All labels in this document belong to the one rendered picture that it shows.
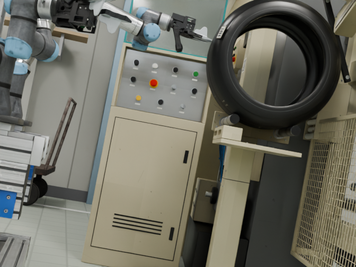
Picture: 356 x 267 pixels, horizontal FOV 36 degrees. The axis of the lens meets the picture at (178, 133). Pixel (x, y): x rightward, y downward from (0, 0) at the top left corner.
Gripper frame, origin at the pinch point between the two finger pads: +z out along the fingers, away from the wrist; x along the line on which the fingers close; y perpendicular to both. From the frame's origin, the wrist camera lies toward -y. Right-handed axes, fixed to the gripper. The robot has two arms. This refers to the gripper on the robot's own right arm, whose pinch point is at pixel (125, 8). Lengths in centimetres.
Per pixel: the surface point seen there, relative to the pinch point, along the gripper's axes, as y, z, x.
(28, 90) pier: -50, -237, -366
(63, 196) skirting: 47, -195, -420
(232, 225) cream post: 47, 22, -150
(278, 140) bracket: 0, 37, -146
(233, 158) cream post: 14, 17, -144
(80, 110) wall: -46, -195, -409
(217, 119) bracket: -3, 6, -136
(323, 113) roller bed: -17, 57, -145
